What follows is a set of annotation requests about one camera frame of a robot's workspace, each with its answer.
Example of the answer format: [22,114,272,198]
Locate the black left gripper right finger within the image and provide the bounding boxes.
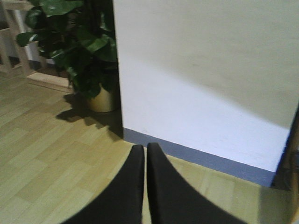
[147,143,243,224]

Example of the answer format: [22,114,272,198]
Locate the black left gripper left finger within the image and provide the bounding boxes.
[64,145,144,224]

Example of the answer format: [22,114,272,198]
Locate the green potted plant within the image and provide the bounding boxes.
[15,0,120,100]

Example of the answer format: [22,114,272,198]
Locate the yellow plant pot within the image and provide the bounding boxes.
[86,84,121,113]

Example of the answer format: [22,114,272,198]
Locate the wooden shelf frame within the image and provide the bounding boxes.
[0,0,73,93]

